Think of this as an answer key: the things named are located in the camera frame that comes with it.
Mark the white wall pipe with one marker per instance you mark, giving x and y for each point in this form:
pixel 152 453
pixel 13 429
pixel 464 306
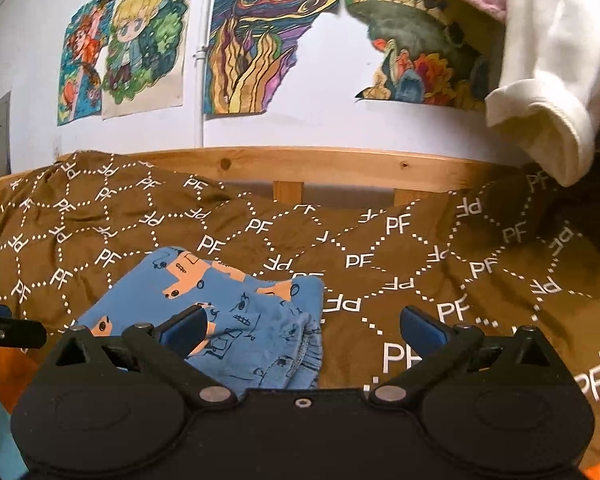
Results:
pixel 200 85

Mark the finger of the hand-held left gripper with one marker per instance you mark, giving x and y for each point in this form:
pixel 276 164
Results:
pixel 10 332

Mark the orange figure wall poster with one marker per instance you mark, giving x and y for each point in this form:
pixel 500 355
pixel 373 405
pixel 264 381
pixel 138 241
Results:
pixel 80 70

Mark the colourful wall drawings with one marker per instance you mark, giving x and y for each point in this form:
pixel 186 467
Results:
pixel 410 40

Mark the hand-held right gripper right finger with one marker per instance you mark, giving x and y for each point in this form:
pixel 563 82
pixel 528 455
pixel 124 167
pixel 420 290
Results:
pixel 421 331

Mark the blond figure wall poster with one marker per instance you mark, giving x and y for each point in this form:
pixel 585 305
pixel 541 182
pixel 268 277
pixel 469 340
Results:
pixel 140 45

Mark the colourful swirl wall poster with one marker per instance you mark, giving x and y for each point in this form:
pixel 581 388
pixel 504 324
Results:
pixel 265 35

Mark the brown patterned blanket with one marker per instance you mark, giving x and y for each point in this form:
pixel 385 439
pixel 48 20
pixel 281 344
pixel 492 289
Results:
pixel 380 240

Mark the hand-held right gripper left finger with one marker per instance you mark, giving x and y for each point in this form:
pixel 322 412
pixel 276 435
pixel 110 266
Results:
pixel 185 329

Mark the blue printed pants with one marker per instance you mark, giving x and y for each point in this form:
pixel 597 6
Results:
pixel 260 325

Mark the white garment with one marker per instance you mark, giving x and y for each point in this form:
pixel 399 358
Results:
pixel 545 85

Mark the orange cloth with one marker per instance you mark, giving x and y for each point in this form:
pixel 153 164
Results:
pixel 10 380

